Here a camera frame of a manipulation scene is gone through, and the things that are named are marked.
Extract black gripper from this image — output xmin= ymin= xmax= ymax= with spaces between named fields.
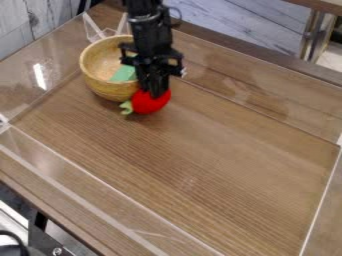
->
xmin=120 ymin=42 xmax=186 ymax=98

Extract red plush fruit green stem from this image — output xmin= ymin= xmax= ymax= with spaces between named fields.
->
xmin=120 ymin=89 xmax=172 ymax=115

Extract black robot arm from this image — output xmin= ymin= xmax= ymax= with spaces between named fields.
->
xmin=120 ymin=0 xmax=185 ymax=98

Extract green rectangular block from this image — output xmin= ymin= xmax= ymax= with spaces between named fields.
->
xmin=110 ymin=65 xmax=137 ymax=82

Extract wooden bowl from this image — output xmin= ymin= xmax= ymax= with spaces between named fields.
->
xmin=79 ymin=34 xmax=140 ymax=102

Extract clear acrylic tray walls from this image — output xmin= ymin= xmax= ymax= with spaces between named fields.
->
xmin=0 ymin=19 xmax=342 ymax=256

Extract metal table leg background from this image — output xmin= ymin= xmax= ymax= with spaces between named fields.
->
xmin=300 ymin=10 xmax=337 ymax=63

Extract black metal table frame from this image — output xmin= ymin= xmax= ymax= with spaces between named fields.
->
xmin=27 ymin=210 xmax=78 ymax=256

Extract black cable bottom left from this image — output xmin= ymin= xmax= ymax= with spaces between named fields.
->
xmin=0 ymin=229 xmax=31 ymax=256

